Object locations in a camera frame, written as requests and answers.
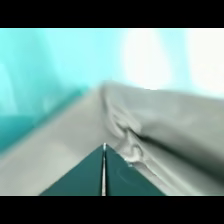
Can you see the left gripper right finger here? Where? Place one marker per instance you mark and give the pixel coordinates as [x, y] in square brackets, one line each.
[128, 180]

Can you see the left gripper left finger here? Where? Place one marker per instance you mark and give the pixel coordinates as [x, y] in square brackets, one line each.
[85, 178]

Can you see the beige shirt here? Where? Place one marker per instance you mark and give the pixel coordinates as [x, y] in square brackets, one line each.
[173, 133]

